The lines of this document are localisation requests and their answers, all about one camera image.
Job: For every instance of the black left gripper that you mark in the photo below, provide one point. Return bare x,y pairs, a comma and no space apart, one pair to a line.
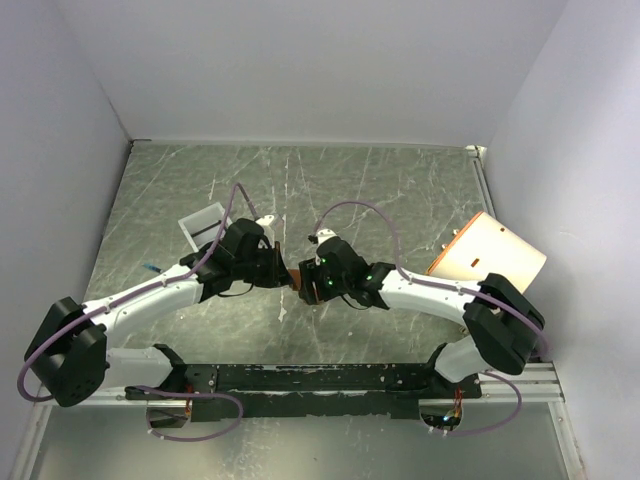
278,274

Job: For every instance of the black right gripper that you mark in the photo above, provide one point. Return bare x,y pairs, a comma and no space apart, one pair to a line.
310,272

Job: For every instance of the brown leather card holder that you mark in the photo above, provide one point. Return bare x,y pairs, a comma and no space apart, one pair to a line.
296,277

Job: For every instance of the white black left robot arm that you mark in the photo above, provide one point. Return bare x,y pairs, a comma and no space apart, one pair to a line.
74,352

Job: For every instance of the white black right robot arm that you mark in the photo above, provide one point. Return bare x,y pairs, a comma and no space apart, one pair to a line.
503,326

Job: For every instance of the white card box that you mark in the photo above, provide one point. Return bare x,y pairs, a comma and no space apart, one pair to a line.
201,227

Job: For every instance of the white cylinder with wooden base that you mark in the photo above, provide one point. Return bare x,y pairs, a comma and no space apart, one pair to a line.
485,246

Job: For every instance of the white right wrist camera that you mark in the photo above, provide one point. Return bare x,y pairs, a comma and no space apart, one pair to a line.
321,236

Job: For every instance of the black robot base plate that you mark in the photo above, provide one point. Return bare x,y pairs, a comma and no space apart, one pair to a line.
296,391

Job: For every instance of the aluminium front rail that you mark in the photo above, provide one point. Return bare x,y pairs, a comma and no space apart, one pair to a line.
538,383

